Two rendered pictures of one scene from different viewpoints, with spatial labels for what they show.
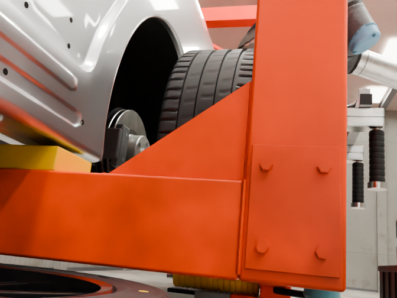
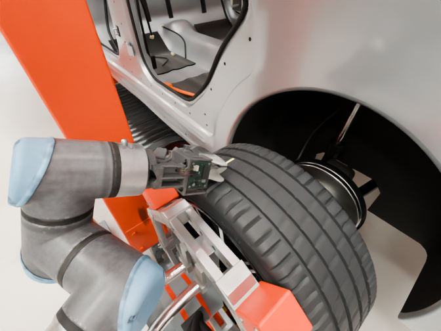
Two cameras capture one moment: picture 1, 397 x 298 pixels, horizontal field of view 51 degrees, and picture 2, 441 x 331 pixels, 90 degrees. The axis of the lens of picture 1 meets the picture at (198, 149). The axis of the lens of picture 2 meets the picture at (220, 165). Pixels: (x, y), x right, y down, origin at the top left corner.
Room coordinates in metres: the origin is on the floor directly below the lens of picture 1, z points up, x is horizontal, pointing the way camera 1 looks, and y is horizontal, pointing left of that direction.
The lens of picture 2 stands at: (1.37, -0.41, 1.55)
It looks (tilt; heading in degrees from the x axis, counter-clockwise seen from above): 44 degrees down; 125
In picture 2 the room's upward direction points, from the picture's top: straight up
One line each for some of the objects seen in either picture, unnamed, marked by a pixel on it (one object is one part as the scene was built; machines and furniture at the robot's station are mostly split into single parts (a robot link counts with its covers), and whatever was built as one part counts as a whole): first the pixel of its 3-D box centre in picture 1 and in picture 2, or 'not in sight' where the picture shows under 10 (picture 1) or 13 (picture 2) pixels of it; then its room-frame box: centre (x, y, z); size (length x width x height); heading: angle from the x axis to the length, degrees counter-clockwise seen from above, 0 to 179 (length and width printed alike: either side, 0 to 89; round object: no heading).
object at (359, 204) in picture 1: (357, 184); not in sight; (1.31, -0.52, 0.83); 0.04 x 0.04 x 0.16
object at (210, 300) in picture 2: not in sight; (187, 302); (1.19, -0.32, 0.85); 0.21 x 0.14 x 0.14; 76
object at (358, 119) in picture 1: (363, 119); not in sight; (0.99, -0.41, 0.93); 0.09 x 0.05 x 0.05; 76
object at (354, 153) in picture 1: (348, 154); not in sight; (1.32, -0.49, 0.93); 0.09 x 0.05 x 0.05; 76
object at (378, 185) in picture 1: (376, 158); not in sight; (0.98, -0.44, 0.83); 0.04 x 0.04 x 0.16
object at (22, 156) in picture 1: (45, 165); not in sight; (0.86, 0.32, 0.70); 0.14 x 0.14 x 0.05; 76
